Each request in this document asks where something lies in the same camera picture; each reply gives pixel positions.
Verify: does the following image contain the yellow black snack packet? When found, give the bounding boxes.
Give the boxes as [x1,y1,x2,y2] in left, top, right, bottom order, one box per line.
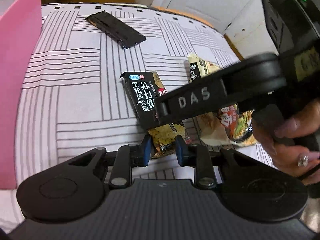
[148,122,191,159]

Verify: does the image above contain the black nut snack bag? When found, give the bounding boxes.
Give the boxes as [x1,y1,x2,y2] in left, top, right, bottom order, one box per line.
[85,11,146,50]

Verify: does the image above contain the black soda cracker box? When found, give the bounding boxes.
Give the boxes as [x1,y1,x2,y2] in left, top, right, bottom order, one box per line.
[120,72,167,130]

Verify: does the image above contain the person's right hand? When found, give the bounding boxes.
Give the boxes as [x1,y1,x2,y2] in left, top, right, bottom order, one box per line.
[252,99,320,186]

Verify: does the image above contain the pink cardboard box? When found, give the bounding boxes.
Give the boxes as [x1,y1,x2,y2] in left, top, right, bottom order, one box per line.
[1,0,42,190]

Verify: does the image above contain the beige noodle snack bag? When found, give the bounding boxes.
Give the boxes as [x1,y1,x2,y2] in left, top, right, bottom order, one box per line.
[188,53,257,147]

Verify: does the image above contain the white door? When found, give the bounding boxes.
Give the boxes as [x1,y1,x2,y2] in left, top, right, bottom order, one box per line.
[151,0,276,34]

